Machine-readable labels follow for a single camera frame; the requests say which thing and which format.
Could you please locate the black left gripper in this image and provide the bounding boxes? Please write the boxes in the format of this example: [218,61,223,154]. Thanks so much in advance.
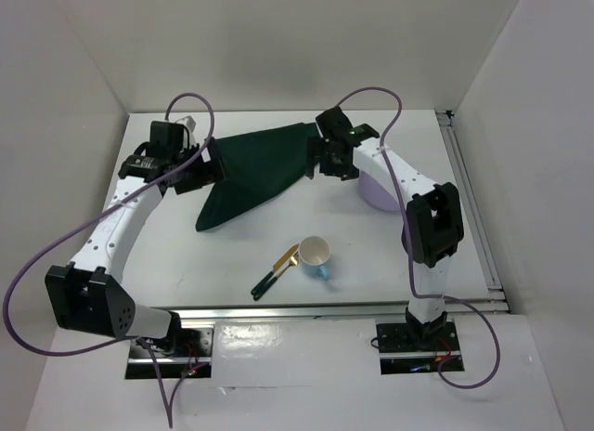
[171,137,230,195]

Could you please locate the dark green cloth placemat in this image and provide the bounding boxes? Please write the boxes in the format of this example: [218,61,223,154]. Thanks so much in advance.
[195,123,318,232]

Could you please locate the lilac plate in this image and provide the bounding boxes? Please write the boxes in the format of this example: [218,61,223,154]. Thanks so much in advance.
[358,171,406,213]

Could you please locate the light blue mug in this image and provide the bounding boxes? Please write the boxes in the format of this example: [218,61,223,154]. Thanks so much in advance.
[298,236,330,281]

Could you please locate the gold knife green handle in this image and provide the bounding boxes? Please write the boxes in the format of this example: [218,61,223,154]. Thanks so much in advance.
[251,244,298,295]

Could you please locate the gold fork green handle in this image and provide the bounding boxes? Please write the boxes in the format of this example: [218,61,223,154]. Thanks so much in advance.
[252,253,300,301]

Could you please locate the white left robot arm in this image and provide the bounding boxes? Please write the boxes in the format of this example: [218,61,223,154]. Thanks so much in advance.
[45,116,225,356]

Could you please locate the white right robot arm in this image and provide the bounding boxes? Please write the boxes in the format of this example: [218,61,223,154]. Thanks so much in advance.
[305,107,464,349]

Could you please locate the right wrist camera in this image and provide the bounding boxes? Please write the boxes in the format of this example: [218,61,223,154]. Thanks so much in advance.
[316,106,353,140]

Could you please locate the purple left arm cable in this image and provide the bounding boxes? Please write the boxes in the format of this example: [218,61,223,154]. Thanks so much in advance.
[2,92,215,428]

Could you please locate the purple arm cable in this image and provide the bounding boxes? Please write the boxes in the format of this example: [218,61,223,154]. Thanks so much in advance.
[2,92,215,428]
[334,86,502,389]

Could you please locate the aluminium front rail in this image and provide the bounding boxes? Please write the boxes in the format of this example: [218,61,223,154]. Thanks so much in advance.
[73,300,507,323]

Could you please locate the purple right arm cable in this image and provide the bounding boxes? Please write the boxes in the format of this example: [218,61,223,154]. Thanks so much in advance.
[334,86,502,389]

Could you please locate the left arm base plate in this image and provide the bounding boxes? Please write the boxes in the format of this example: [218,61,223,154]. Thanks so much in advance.
[124,324,214,380]

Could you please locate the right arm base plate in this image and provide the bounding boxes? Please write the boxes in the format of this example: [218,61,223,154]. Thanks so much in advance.
[370,321,464,375]

